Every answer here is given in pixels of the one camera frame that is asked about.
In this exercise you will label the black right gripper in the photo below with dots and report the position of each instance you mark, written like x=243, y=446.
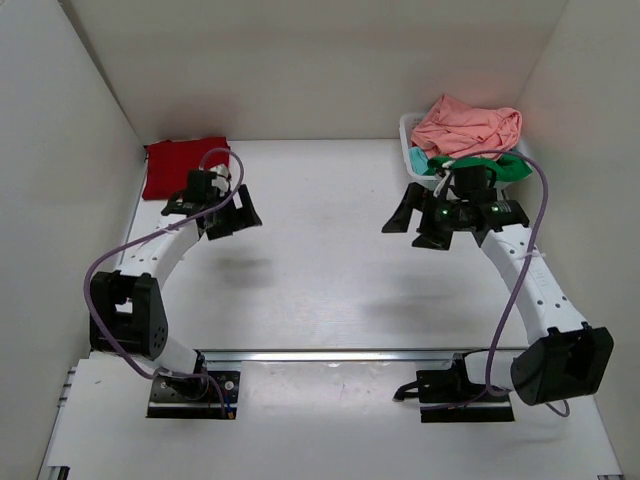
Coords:
x=416, y=198

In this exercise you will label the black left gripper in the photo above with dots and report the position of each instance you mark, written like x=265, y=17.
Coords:
x=243, y=216

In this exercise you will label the red t-shirt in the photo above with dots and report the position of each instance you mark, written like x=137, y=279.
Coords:
x=170, y=161

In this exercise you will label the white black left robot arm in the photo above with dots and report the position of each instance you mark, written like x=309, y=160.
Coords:
x=127, y=313

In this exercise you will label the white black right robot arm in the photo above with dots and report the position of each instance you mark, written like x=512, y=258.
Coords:
x=543, y=349

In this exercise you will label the teal t-shirt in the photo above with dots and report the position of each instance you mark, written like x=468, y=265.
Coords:
x=419, y=161

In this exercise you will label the pink t-shirt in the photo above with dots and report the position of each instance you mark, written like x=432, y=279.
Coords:
x=454, y=129

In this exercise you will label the green t-shirt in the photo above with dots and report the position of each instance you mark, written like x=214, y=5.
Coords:
x=507, y=168

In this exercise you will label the white plastic laundry basket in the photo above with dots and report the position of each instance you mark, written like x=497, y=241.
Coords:
x=407, y=123

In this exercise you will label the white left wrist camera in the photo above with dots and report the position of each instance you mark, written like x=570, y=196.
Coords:
x=220, y=178

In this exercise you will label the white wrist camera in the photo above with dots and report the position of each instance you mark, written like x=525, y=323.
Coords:
x=220, y=178
x=446, y=175

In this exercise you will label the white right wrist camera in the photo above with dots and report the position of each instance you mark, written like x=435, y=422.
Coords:
x=446, y=175

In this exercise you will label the aluminium rail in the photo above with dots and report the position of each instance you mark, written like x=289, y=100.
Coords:
x=333, y=355

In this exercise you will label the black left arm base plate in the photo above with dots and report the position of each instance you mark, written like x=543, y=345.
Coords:
x=172, y=398

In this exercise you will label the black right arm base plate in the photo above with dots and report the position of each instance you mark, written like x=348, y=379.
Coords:
x=447, y=396

